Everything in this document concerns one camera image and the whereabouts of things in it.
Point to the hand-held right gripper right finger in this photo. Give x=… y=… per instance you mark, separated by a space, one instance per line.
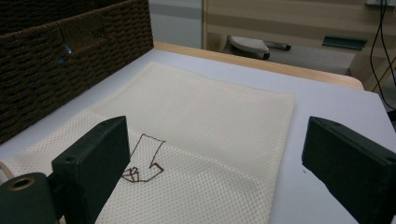
x=351 y=168

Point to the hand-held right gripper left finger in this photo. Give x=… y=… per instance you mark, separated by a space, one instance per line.
x=93 y=161

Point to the cream mesh laundry bag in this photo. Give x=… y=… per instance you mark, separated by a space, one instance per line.
x=199 y=124

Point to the dark brown woven basket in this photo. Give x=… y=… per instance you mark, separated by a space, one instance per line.
x=62 y=59

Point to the wooden cabinet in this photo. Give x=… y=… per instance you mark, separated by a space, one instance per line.
x=292 y=28

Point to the grey chair base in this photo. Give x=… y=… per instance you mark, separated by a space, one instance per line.
x=250 y=47

